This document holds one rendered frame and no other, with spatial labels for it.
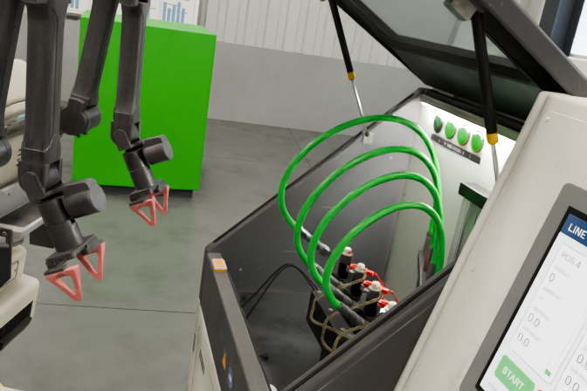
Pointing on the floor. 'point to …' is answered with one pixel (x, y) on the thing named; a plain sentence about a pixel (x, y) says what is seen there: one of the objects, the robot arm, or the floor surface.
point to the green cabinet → (154, 107)
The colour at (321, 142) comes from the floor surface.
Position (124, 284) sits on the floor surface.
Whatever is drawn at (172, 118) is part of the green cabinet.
